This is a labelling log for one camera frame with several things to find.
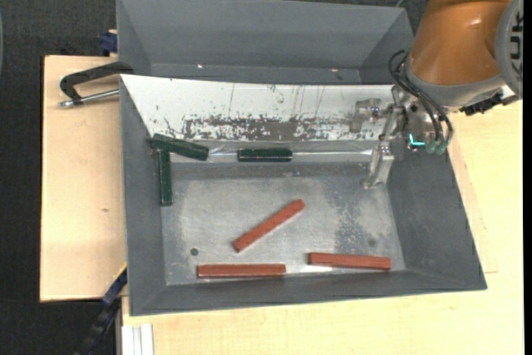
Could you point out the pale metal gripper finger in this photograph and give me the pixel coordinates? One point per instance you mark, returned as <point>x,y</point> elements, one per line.
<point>367,112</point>
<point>379,168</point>

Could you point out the dark green flat block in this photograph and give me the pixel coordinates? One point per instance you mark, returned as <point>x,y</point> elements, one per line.
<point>265,155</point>
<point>183,148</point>
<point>166,178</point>

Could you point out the pale wood board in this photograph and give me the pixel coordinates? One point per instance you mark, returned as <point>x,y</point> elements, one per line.
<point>83,178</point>

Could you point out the red-brown flat block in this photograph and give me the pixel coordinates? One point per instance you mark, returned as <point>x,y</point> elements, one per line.
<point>241,270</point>
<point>349,261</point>
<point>269,225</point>

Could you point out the grey metal bin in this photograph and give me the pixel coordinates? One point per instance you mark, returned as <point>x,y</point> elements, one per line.
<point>257,33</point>

